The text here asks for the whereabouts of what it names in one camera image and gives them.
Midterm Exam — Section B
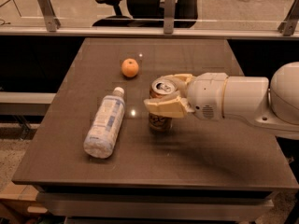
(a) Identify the orange fruit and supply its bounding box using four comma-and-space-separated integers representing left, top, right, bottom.
121, 58, 139, 77

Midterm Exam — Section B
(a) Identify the blue labelled plastic bottle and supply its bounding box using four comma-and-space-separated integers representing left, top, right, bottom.
83, 87, 125, 159

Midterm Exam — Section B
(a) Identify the orange soda can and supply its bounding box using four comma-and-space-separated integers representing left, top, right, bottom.
149, 77, 178, 132

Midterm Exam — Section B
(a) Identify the metal bracket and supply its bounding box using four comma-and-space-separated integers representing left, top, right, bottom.
278, 0, 299, 36
37, 0, 61, 32
164, 0, 176, 35

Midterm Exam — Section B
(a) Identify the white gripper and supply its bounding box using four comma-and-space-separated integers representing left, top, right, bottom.
144, 73, 228, 120

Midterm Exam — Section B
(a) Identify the right metal bracket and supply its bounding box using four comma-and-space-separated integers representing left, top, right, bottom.
278, 0, 299, 36

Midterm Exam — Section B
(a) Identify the middle metal bracket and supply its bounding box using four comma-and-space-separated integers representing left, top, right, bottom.
164, 0, 176, 35

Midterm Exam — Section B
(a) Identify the glass partition panel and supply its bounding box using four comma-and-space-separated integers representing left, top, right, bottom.
0, 0, 294, 30

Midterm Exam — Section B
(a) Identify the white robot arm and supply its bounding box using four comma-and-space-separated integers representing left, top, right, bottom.
144, 62, 299, 140

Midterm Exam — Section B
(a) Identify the black office chair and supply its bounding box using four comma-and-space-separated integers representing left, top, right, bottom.
93, 0, 198, 28

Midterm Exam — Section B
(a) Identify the left metal bracket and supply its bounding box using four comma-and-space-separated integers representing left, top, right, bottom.
37, 0, 61, 32

